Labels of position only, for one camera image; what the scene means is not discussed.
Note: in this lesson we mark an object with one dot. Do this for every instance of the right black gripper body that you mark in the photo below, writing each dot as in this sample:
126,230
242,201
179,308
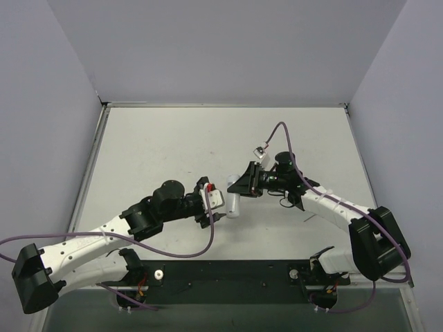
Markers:
254,180

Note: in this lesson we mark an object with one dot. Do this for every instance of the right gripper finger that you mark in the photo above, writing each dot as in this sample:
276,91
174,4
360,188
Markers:
246,176
239,185

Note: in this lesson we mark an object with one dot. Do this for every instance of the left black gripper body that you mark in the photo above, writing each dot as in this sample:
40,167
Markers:
202,204

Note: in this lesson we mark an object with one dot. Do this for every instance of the white remote control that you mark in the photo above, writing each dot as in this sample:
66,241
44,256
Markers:
232,200

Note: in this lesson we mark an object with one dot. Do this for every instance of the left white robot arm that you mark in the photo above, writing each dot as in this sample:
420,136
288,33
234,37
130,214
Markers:
41,275

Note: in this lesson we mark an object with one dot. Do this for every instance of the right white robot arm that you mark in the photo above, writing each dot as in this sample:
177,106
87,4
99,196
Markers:
377,245

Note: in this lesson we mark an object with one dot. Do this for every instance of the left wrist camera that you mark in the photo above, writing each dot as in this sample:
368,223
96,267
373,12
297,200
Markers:
212,198

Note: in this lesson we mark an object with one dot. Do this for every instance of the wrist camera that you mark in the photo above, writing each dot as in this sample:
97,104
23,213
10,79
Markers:
261,156
212,198

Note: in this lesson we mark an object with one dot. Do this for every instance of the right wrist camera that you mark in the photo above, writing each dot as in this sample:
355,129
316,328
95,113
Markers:
261,156

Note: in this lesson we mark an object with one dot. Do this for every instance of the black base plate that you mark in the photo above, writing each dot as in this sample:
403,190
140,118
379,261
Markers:
227,281

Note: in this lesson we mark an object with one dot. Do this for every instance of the aluminium table rail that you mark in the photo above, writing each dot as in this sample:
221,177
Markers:
389,280

